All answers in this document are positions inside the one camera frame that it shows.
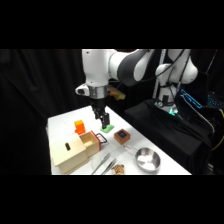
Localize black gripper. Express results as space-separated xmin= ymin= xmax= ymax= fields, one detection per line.
xmin=91 ymin=105 xmax=111 ymax=131

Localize yellowish wooden object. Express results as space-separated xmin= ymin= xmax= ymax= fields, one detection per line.
xmin=107 ymin=84 xmax=127 ymax=102

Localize orange block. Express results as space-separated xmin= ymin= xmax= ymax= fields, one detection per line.
xmin=73 ymin=119 xmax=87 ymax=136

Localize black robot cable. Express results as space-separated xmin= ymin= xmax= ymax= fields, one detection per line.
xmin=109 ymin=49 xmax=186 ymax=111

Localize yellow cable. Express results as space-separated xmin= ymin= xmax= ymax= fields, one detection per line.
xmin=211 ymin=108 xmax=224 ymax=152

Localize wooden drawer with red front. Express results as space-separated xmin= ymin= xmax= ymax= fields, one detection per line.
xmin=78 ymin=130 xmax=109 ymax=158

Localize black cloth covered stand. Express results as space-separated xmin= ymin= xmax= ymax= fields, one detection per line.
xmin=123 ymin=98 xmax=214 ymax=176

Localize blue lit device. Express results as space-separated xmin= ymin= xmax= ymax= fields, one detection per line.
xmin=180 ymin=88 xmax=204 ymax=110

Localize silver metal tongs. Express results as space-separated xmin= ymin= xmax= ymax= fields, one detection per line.
xmin=91 ymin=152 xmax=117 ymax=176

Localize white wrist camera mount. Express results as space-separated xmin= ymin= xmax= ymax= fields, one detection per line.
xmin=74 ymin=83 xmax=90 ymax=98

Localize green flat object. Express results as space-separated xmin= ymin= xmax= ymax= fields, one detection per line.
xmin=99 ymin=123 xmax=116 ymax=134

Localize black curtain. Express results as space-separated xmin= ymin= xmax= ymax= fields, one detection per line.
xmin=0 ymin=49 xmax=224 ymax=176

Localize brown box with blue top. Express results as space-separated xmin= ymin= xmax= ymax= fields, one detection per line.
xmin=113 ymin=128 xmax=132 ymax=145

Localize light wooden drawer box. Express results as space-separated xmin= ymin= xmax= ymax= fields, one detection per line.
xmin=49 ymin=133 xmax=91 ymax=175

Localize silver metal pan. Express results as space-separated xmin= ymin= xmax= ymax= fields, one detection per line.
xmin=123 ymin=144 xmax=162 ymax=174

